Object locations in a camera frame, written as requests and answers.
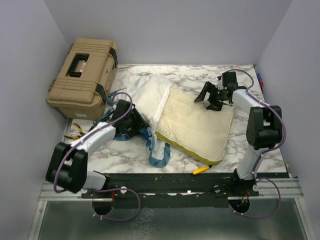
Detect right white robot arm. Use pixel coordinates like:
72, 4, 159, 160
194, 68, 287, 196

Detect blue red marker pen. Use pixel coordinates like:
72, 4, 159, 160
256, 72, 265, 93

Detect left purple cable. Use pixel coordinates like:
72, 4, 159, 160
53, 91, 142, 223

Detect yellow handled screwdriver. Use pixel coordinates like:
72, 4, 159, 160
192, 165, 213, 175

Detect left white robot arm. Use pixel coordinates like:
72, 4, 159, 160
45, 99, 149, 198

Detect white blue-trimmed pillowcase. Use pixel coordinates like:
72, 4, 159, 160
107, 75, 173, 168

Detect cream yellow-edged pillow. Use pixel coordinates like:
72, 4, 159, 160
155, 86, 234, 165

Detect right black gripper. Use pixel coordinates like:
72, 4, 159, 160
194, 81, 227, 112

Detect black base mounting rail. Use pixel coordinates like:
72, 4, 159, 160
49, 171, 261, 210

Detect black handled small pliers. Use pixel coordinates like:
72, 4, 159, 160
90, 121, 99, 130

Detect yellow handled pliers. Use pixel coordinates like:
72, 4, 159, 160
63, 122, 85, 140

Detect purple cable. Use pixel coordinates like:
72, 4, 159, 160
217, 68, 287, 219
53, 91, 142, 223

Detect tan plastic toolbox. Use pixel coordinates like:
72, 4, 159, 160
46, 38, 118, 121

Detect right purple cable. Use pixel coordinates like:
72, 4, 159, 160
217, 68, 287, 219

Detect aluminium extrusion frame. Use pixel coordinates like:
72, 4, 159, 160
27, 119, 316, 240

